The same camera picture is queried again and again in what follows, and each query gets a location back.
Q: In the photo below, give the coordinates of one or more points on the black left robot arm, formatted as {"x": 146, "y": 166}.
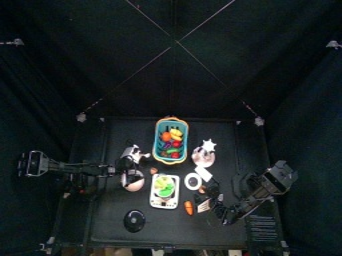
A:
{"x": 67, "y": 166}

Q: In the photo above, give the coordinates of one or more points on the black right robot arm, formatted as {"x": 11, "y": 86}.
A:
{"x": 262, "y": 186}

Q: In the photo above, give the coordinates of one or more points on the white toy cleaver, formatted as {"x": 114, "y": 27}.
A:
{"x": 203, "y": 173}

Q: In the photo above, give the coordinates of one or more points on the small brown toy food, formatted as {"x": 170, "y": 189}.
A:
{"x": 202, "y": 189}
{"x": 154, "y": 170}

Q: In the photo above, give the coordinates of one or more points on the orange toy carrot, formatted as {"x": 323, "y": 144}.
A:
{"x": 188, "y": 207}

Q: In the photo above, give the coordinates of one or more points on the teal basket with orange rim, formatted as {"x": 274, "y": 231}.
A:
{"x": 159, "y": 143}

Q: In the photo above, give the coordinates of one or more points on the purple toy eggplant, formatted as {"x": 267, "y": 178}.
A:
{"x": 167, "y": 145}

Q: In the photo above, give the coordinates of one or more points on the green toy vegetable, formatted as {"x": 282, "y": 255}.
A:
{"x": 171, "y": 150}

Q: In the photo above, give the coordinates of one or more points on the red toy strawberry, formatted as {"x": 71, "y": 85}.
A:
{"x": 175, "y": 155}

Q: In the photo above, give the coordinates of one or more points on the toy orange fruit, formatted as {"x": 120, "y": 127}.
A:
{"x": 166, "y": 136}

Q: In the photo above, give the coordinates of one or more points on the red toy tomato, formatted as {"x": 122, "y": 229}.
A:
{"x": 176, "y": 144}

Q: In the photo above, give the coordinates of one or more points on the white toy cutting board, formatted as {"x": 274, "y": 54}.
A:
{"x": 164, "y": 200}

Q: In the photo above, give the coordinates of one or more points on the green toy lettuce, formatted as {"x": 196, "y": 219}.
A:
{"x": 164, "y": 187}

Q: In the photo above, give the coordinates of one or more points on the yellow toy banana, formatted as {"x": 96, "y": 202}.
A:
{"x": 176, "y": 133}

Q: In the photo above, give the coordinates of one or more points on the white star-shaped toy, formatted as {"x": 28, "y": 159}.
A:
{"x": 208, "y": 145}

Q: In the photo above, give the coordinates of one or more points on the black round lid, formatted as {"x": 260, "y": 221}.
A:
{"x": 134, "y": 220}

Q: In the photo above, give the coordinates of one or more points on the silver frame clamp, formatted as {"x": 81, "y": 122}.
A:
{"x": 16, "y": 42}
{"x": 333, "y": 44}
{"x": 80, "y": 117}
{"x": 259, "y": 121}

